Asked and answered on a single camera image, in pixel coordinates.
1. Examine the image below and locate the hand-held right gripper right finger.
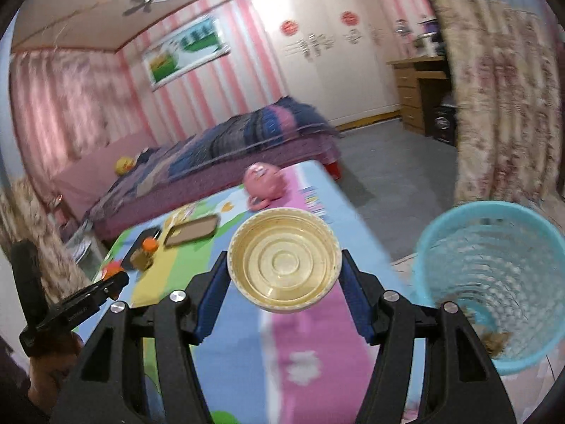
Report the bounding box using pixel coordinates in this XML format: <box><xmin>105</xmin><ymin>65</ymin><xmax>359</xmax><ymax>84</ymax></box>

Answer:
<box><xmin>342</xmin><ymin>249</ymin><xmax>517</xmax><ymax>424</ymax></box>

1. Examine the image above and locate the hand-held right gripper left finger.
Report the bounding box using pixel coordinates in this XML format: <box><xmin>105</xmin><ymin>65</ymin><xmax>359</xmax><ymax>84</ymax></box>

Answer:
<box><xmin>50</xmin><ymin>252</ymin><xmax>231</xmax><ymax>424</ymax></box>

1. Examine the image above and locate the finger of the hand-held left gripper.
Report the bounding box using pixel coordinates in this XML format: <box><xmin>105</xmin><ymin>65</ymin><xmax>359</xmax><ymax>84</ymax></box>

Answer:
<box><xmin>11</xmin><ymin>241</ymin><xmax>47</xmax><ymax>332</ymax></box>
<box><xmin>35</xmin><ymin>269</ymin><xmax>131</xmax><ymax>332</ymax></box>

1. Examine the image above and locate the cream plastic bowl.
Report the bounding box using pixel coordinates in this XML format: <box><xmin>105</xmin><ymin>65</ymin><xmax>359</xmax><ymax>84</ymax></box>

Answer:
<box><xmin>227</xmin><ymin>207</ymin><xmax>343</xmax><ymax>315</ymax></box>

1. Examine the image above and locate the small bottle orange cap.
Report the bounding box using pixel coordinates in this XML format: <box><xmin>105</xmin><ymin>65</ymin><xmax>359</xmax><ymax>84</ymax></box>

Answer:
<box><xmin>131</xmin><ymin>237</ymin><xmax>160</xmax><ymax>272</ymax></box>

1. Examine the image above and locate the brown paper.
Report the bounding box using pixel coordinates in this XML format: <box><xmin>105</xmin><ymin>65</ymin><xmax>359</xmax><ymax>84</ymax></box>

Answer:
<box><xmin>458</xmin><ymin>299</ymin><xmax>515</xmax><ymax>359</ymax></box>

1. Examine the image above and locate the light blue plastic basket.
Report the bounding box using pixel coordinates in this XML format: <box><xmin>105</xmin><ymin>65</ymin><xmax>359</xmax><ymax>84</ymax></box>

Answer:
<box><xmin>412</xmin><ymin>200</ymin><xmax>565</xmax><ymax>374</ymax></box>

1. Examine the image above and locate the person's left hand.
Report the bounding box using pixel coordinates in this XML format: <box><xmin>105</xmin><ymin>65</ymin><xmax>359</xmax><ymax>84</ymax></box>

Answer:
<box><xmin>27</xmin><ymin>332</ymin><xmax>84</xmax><ymax>407</ymax></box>

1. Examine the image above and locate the blue floral curtain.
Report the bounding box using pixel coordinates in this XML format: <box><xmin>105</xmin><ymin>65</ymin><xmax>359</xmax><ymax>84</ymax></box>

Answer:
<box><xmin>426</xmin><ymin>0</ymin><xmax>565</xmax><ymax>213</ymax></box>
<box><xmin>0</xmin><ymin>177</ymin><xmax>96</xmax><ymax>315</ymax></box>

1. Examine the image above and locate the white chair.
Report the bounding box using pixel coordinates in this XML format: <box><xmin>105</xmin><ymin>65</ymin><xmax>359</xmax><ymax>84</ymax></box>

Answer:
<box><xmin>66</xmin><ymin>224</ymin><xmax>96</xmax><ymax>266</ymax></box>

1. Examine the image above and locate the tan phone case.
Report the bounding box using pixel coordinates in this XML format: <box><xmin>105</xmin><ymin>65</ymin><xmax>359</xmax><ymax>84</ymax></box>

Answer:
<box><xmin>163</xmin><ymin>214</ymin><xmax>220</xmax><ymax>248</ymax></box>

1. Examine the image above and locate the pink headboard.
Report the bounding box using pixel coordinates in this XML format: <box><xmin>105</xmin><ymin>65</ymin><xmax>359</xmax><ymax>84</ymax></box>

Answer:
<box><xmin>50</xmin><ymin>132</ymin><xmax>160</xmax><ymax>222</ymax></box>

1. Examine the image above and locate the pink mug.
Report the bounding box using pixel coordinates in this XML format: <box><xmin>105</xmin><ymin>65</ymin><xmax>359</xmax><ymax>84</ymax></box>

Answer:
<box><xmin>243</xmin><ymin>163</ymin><xmax>286</xmax><ymax>211</ymax></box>

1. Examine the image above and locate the bed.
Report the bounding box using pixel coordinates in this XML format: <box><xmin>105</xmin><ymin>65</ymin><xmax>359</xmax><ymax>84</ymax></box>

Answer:
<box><xmin>50</xmin><ymin>95</ymin><xmax>341</xmax><ymax>245</ymax></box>

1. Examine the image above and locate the patchwork quilt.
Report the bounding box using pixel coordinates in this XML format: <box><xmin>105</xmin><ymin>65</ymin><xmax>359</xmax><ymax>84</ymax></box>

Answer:
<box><xmin>84</xmin><ymin>96</ymin><xmax>339</xmax><ymax>227</ymax></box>

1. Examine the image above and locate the long pink curtain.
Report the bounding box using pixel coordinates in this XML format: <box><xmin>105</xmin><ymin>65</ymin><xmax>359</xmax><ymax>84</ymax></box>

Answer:
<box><xmin>9</xmin><ymin>48</ymin><xmax>156</xmax><ymax>178</ymax></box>

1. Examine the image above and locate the black box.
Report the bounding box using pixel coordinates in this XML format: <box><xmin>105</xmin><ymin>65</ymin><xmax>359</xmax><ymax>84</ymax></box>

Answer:
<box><xmin>430</xmin><ymin>103</ymin><xmax>458</xmax><ymax>147</ymax></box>

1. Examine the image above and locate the wooden desk with drawers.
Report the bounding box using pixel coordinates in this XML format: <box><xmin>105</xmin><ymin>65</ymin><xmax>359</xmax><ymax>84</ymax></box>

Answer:
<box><xmin>387</xmin><ymin>56</ymin><xmax>456</xmax><ymax>139</ymax></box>

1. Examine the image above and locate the white wardrobe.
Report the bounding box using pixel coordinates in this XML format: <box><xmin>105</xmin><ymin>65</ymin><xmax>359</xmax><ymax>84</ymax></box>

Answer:
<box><xmin>246</xmin><ymin>0</ymin><xmax>400</xmax><ymax>130</ymax></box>

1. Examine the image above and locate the large framed wall photo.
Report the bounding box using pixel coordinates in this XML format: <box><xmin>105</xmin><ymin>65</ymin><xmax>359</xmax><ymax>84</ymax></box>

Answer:
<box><xmin>142</xmin><ymin>13</ymin><xmax>231</xmax><ymax>92</ymax></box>

